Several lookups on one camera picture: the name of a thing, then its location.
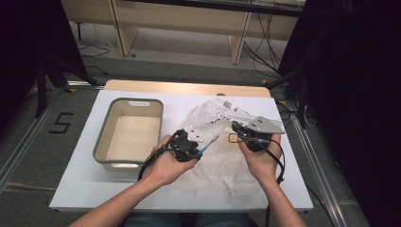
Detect person's right hand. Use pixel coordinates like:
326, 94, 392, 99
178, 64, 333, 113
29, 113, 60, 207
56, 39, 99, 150
237, 134, 283, 187

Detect black metal stand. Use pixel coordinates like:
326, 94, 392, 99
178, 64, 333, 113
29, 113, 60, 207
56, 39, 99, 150
266, 67, 308, 129
34, 56, 98, 118

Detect left hand-held gripper black cable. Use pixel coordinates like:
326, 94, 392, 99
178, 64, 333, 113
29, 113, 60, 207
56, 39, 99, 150
137, 131, 183, 183

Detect hand-held gripper black cable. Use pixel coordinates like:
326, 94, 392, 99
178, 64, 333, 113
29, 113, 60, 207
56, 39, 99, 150
228, 131, 287, 227
137, 131, 183, 183

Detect person's left hand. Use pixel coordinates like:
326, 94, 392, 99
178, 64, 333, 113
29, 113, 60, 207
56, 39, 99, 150
143, 134, 197, 190

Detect metal floor rail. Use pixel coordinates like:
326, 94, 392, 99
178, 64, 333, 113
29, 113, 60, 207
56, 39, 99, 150
0, 91, 61, 190
291, 100, 348, 227

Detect person's blue jeans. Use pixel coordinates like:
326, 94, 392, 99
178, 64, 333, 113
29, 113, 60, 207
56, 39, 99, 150
121, 212, 253, 227

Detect black floor cable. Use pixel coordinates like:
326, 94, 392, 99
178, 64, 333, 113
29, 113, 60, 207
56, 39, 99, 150
77, 44, 112, 76

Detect blue toothbrush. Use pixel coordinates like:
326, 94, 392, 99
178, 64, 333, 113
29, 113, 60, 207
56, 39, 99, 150
198, 134, 220, 155

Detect white board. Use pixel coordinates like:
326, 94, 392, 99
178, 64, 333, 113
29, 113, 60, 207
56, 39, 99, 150
49, 89, 315, 213

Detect black curtain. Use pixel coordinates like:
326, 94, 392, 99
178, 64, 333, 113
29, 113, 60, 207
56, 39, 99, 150
277, 0, 401, 227
0, 0, 88, 127

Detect bundle of black cables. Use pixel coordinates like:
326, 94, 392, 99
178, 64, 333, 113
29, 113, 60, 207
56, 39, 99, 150
242, 12, 283, 75

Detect beige bin with grey rim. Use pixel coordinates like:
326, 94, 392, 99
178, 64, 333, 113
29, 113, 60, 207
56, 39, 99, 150
93, 97, 165, 174

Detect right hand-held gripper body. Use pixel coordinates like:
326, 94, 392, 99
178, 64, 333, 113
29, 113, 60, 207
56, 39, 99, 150
239, 116, 286, 153

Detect clear plastic bag yellow smiley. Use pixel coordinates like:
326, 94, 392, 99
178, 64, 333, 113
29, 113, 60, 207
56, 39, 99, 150
176, 96, 282, 198

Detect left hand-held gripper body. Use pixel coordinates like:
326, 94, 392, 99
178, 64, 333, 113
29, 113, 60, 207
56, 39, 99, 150
169, 126, 207, 163

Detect right hand-held gripper black cable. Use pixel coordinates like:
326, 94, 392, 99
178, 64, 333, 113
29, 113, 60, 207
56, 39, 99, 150
228, 131, 287, 227

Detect light wooden desk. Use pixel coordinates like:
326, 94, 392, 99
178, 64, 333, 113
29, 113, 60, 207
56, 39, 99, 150
61, 0, 305, 65

